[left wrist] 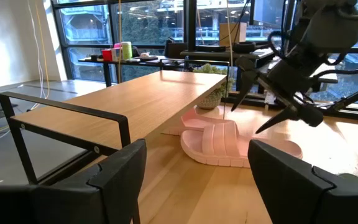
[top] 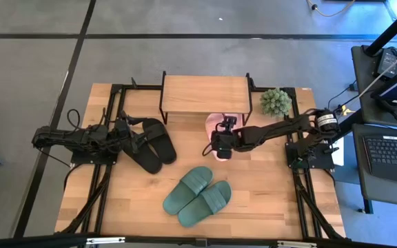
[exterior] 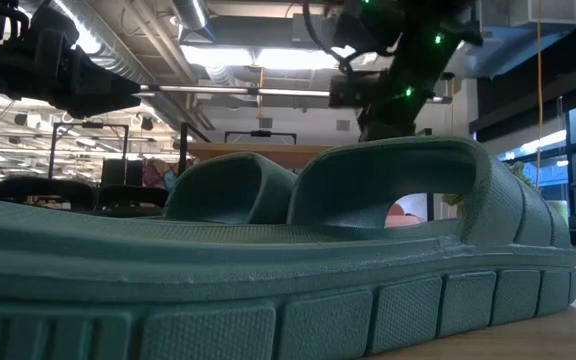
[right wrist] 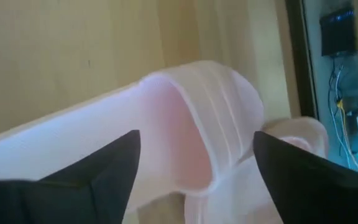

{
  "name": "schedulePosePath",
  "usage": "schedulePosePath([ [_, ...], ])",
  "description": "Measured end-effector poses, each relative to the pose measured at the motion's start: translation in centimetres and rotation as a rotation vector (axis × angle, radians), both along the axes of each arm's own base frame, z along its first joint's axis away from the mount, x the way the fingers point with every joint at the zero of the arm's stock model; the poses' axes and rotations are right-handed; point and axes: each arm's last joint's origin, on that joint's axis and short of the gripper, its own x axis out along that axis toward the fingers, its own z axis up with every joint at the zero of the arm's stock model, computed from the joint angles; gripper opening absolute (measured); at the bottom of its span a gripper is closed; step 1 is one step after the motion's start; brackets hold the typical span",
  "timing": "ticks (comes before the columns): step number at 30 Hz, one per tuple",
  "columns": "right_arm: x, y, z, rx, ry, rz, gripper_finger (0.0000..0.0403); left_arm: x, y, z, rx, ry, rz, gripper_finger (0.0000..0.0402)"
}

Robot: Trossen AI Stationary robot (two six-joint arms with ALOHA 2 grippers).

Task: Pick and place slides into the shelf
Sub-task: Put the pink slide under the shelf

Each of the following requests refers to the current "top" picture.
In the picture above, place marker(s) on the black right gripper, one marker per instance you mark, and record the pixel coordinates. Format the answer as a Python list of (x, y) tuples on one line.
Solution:
[(222, 143)]

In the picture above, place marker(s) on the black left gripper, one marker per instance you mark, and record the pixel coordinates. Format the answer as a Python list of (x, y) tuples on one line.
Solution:
[(124, 132)]

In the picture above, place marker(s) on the black rubber slide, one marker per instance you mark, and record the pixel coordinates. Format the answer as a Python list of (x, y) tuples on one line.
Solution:
[(162, 144), (147, 158)]

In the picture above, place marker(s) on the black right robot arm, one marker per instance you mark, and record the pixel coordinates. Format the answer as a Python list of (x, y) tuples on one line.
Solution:
[(271, 132)]

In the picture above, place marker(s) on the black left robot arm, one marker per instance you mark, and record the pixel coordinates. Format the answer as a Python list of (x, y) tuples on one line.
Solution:
[(67, 137)]

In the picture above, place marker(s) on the green artificial potted plant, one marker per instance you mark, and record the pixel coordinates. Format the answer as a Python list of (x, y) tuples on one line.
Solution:
[(276, 102)]

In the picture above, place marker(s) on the white table corner label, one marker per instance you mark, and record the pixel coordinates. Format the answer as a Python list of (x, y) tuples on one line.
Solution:
[(306, 89)]

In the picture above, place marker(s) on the white paper sheet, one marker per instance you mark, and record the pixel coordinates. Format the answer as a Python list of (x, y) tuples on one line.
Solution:
[(338, 155)]

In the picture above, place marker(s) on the yellow tag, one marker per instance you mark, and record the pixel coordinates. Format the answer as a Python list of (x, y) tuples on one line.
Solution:
[(346, 111)]

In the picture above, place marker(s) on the black side desk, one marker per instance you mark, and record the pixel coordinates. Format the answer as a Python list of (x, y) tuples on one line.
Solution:
[(367, 103)]

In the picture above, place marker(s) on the grey keyboard desk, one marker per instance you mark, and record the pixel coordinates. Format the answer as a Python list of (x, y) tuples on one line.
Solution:
[(364, 186)]

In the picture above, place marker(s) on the black keyboard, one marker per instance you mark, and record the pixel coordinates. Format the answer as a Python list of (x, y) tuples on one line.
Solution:
[(391, 155)]

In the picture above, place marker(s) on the black power adapter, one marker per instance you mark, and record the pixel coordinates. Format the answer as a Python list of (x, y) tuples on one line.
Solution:
[(386, 62)]

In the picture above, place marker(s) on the black diagonal pole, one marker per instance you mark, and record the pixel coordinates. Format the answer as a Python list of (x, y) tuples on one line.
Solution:
[(391, 29)]

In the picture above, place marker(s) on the wooden shelf with black frame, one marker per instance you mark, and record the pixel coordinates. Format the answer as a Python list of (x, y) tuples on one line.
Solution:
[(205, 94)]

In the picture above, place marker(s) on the black aluminium table frame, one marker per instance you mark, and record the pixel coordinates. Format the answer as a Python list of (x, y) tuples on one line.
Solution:
[(143, 87)]

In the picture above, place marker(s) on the silver rail bracket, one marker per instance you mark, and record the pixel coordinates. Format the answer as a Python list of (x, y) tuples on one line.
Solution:
[(296, 244), (105, 240)]

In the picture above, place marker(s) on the black camera rig rail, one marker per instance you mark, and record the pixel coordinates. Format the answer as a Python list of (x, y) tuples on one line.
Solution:
[(47, 241)]

